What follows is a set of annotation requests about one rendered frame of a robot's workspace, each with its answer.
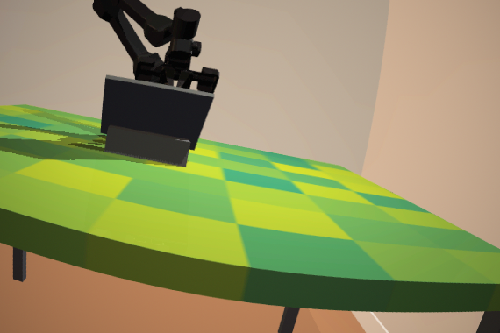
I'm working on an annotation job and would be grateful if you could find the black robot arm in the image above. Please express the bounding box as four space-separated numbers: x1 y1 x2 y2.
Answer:
92 0 202 76

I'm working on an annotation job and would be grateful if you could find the grey switch panel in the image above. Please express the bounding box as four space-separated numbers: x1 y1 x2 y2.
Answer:
101 75 215 167

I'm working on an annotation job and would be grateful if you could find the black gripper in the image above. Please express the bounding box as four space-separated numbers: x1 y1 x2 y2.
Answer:
135 56 220 94

